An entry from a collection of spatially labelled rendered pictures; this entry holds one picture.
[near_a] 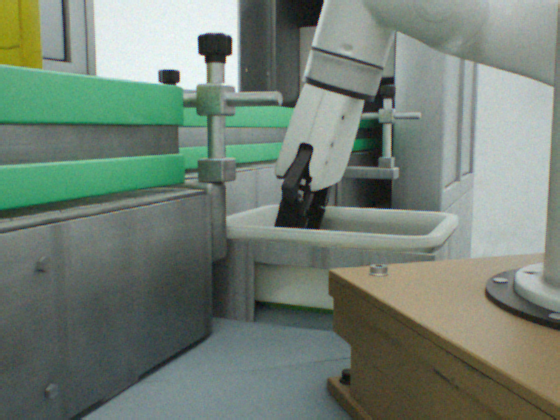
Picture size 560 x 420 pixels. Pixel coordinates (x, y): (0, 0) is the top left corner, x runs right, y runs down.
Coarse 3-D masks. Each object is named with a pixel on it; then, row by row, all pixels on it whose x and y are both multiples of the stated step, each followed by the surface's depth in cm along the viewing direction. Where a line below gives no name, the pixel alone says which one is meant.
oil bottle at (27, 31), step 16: (0, 0) 46; (16, 0) 47; (32, 0) 48; (0, 16) 46; (16, 16) 47; (32, 16) 49; (0, 32) 46; (16, 32) 47; (32, 32) 49; (0, 48) 46; (16, 48) 47; (32, 48) 49; (16, 64) 47; (32, 64) 49
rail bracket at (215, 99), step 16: (208, 48) 50; (224, 48) 50; (208, 64) 51; (224, 64) 51; (208, 80) 51; (224, 80) 51; (192, 96) 52; (208, 96) 51; (224, 96) 50; (240, 96) 50; (256, 96) 50; (272, 96) 49; (208, 112) 51; (224, 112) 50; (208, 128) 52; (224, 128) 52; (208, 144) 52; (224, 144) 52; (208, 160) 51; (224, 160) 51; (208, 176) 51; (224, 176) 51
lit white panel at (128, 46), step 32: (96, 0) 77; (128, 0) 83; (160, 0) 90; (192, 0) 98; (224, 0) 107; (96, 32) 77; (128, 32) 83; (160, 32) 90; (192, 32) 98; (224, 32) 108; (128, 64) 83; (160, 64) 90; (192, 64) 99
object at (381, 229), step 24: (240, 216) 63; (264, 216) 68; (336, 216) 69; (360, 216) 68; (384, 216) 67; (408, 216) 66; (432, 216) 65; (456, 216) 62; (288, 240) 55; (312, 240) 53; (336, 240) 52; (360, 240) 51; (384, 240) 51; (408, 240) 50; (432, 240) 50
